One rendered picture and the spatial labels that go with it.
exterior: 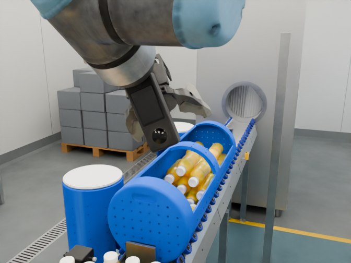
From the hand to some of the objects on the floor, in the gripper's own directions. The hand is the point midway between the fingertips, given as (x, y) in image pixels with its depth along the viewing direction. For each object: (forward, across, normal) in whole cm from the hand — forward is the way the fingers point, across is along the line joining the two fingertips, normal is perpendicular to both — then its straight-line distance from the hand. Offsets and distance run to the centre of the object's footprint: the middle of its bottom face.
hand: (175, 131), depth 64 cm
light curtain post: (+229, +4, +6) cm, 229 cm away
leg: (+270, +15, -37) cm, 272 cm away
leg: (+193, +38, +20) cm, 198 cm away
